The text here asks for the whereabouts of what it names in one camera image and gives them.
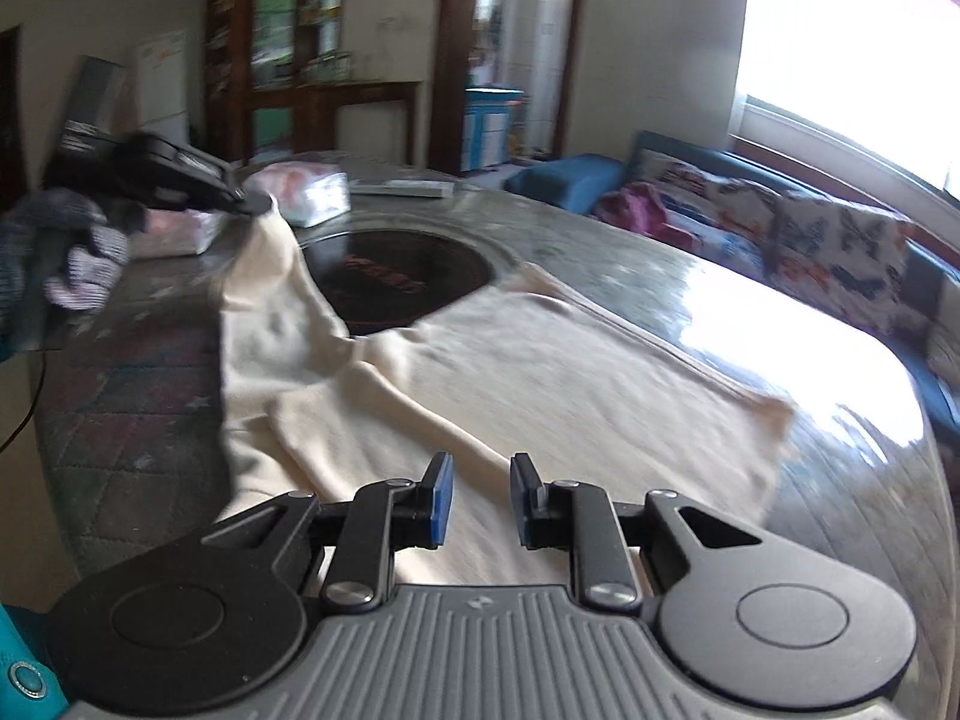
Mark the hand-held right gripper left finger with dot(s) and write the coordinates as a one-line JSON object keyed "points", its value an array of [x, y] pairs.
{"points": [[442, 501]]}

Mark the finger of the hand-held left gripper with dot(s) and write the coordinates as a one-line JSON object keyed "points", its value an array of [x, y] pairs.
{"points": [[217, 187]]}

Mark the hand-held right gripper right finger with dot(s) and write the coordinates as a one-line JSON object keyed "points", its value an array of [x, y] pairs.
{"points": [[518, 501]]}

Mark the cream knit garment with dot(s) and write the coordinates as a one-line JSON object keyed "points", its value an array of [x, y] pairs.
{"points": [[480, 375]]}

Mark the person's left forearm knit sleeve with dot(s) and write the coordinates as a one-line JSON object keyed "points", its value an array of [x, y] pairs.
{"points": [[67, 255]]}

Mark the pink wrapped packet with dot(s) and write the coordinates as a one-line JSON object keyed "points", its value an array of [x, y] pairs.
{"points": [[184, 234]]}

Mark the grey flat board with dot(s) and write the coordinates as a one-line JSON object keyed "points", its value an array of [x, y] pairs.
{"points": [[94, 94]]}

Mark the white refrigerator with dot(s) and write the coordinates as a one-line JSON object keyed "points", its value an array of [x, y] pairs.
{"points": [[161, 90]]}

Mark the clear wrapped tissue pack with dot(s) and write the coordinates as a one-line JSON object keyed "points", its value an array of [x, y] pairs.
{"points": [[307, 191]]}

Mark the dark wooden display cabinet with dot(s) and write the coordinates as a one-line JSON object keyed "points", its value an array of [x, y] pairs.
{"points": [[270, 52]]}

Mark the flat grey remote control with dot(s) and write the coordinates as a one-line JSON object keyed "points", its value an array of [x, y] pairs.
{"points": [[401, 188]]}

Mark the round black cooktop inset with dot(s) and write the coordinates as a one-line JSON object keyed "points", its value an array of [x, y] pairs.
{"points": [[405, 277]]}

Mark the blue and white small cabinet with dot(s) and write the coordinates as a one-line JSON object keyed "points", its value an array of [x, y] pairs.
{"points": [[489, 127]]}

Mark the pink cloth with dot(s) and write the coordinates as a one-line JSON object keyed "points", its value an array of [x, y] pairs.
{"points": [[634, 211]]}

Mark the butterfly print cushion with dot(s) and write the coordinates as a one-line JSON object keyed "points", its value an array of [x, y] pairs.
{"points": [[844, 262], [720, 214]]}

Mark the teal device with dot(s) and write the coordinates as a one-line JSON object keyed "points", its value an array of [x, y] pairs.
{"points": [[22, 667]]}

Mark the blue sofa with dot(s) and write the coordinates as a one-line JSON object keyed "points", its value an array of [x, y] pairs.
{"points": [[926, 270]]}

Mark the bright window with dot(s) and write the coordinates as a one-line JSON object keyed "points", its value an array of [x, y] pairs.
{"points": [[847, 37]]}

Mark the dark wooden door frame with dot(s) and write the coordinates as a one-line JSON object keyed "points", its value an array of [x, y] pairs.
{"points": [[450, 52]]}

